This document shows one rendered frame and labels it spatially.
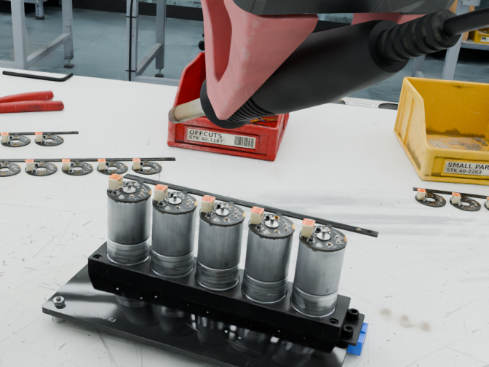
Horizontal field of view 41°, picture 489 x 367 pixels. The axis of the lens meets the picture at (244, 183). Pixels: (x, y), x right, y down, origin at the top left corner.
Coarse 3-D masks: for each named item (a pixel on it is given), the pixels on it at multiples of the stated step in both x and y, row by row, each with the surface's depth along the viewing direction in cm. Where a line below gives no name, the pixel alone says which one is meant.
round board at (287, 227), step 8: (264, 216) 36; (272, 216) 36; (280, 216) 36; (248, 224) 35; (280, 224) 35; (288, 224) 35; (256, 232) 34; (272, 232) 34; (280, 232) 34; (288, 232) 34
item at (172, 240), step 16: (160, 224) 36; (176, 224) 35; (192, 224) 36; (160, 240) 36; (176, 240) 36; (192, 240) 37; (160, 256) 36; (176, 256) 36; (192, 256) 37; (160, 272) 37; (176, 272) 37
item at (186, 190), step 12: (132, 180) 38; (144, 180) 38; (156, 180) 38; (192, 192) 37; (204, 192) 38; (240, 204) 37; (252, 204) 37; (288, 216) 36; (300, 216) 36; (312, 216) 36; (336, 228) 35; (348, 228) 35; (360, 228) 35
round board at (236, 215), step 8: (200, 208) 36; (216, 208) 36; (232, 208) 36; (240, 208) 36; (200, 216) 35; (208, 216) 35; (216, 216) 35; (224, 216) 35; (232, 216) 35; (240, 216) 35; (216, 224) 34; (224, 224) 34; (232, 224) 34
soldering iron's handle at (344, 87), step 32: (320, 32) 19; (352, 32) 17; (384, 32) 17; (416, 32) 15; (288, 64) 20; (320, 64) 18; (352, 64) 17; (384, 64) 17; (256, 96) 22; (288, 96) 20; (320, 96) 19; (224, 128) 26
